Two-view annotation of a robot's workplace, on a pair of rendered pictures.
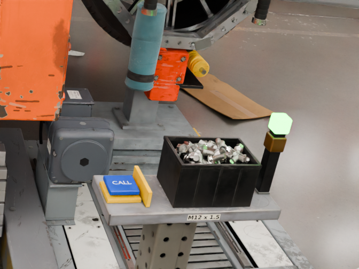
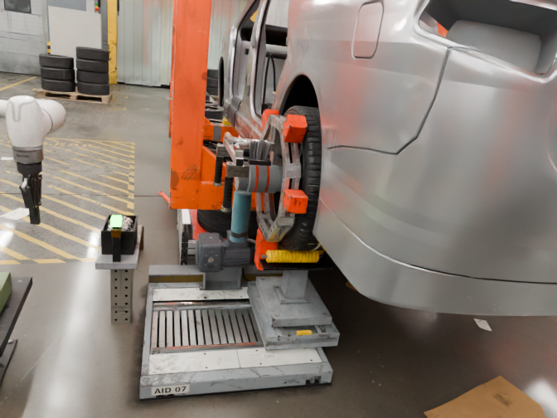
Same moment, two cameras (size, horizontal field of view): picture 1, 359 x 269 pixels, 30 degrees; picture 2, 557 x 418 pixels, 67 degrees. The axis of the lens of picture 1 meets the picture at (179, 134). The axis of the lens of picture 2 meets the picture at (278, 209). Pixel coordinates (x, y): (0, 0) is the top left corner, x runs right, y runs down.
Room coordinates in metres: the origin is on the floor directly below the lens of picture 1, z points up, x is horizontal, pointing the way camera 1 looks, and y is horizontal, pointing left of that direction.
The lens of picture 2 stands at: (2.34, -1.73, 1.36)
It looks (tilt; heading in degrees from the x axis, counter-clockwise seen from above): 20 degrees down; 98
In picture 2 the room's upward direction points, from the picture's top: 7 degrees clockwise
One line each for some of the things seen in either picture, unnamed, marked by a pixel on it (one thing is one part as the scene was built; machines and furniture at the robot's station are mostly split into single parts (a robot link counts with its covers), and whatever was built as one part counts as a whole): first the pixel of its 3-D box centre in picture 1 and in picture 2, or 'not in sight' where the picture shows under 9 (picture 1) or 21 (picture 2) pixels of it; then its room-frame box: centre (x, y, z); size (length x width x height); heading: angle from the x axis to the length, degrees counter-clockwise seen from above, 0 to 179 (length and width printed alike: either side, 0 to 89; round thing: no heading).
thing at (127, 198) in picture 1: (119, 191); not in sight; (1.31, 0.11, 0.46); 0.08 x 0.08 x 0.01; 24
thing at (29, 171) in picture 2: not in sight; (30, 173); (1.30, -0.51, 0.89); 0.08 x 0.07 x 0.09; 106
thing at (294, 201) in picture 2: not in sight; (294, 201); (2.19, -0.19, 0.85); 0.09 x 0.08 x 0.07; 114
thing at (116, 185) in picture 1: (121, 187); not in sight; (1.31, 0.11, 0.47); 0.07 x 0.07 x 0.02; 24
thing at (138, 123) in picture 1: (141, 95); (294, 279); (2.21, 0.16, 0.32); 0.40 x 0.30 x 0.28; 114
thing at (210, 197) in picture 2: not in sight; (244, 178); (1.81, 0.54, 0.69); 0.52 x 0.17 x 0.35; 24
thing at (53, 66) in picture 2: not in sight; (75, 72); (-3.63, 6.88, 0.55); 1.40 x 0.80 x 1.09; 26
